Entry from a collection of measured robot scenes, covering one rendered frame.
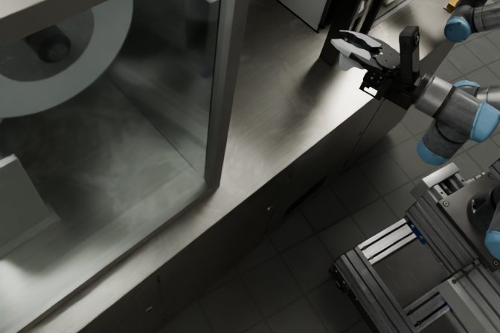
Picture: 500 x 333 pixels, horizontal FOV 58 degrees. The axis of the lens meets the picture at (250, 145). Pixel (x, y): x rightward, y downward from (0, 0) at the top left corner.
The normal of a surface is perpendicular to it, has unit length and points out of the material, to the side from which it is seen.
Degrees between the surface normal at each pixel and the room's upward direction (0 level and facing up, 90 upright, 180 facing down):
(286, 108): 0
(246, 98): 0
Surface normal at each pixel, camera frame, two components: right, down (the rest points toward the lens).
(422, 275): 0.13, -0.54
